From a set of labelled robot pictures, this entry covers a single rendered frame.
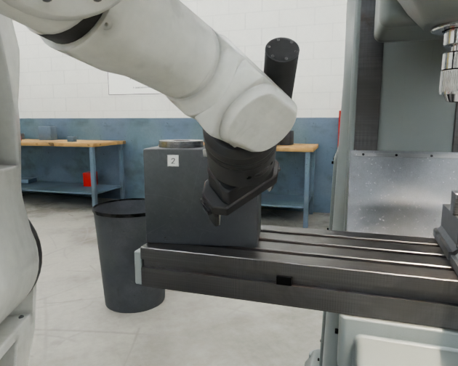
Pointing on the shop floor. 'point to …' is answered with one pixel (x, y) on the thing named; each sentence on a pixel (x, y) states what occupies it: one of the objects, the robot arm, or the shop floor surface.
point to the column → (389, 115)
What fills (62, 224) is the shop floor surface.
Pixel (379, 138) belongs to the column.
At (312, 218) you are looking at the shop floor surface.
